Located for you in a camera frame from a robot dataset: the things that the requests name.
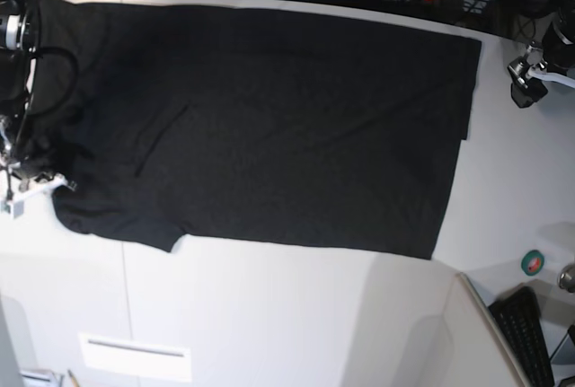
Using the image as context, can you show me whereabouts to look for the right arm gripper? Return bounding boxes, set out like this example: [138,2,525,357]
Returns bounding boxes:
[1,135,77,217]

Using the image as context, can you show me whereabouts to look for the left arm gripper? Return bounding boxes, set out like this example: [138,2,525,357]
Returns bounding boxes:
[508,22,575,108]

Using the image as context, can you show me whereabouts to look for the black t-shirt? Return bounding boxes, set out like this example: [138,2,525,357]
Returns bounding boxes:
[32,1,482,259]

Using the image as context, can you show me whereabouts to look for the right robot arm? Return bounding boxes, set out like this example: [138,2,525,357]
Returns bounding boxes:
[1,0,79,219]

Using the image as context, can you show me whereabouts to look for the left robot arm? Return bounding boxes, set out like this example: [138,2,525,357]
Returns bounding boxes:
[508,0,574,109]

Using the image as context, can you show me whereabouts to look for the green tape roll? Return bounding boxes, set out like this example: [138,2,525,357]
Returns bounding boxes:
[520,250,545,277]

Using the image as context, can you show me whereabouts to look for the silver round knob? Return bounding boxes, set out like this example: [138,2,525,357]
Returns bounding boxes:
[557,263,575,294]

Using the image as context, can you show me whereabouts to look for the black keyboard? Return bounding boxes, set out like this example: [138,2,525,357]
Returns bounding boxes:
[489,286,555,387]

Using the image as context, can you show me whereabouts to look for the white partition panel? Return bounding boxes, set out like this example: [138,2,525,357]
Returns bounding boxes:
[341,254,530,386]

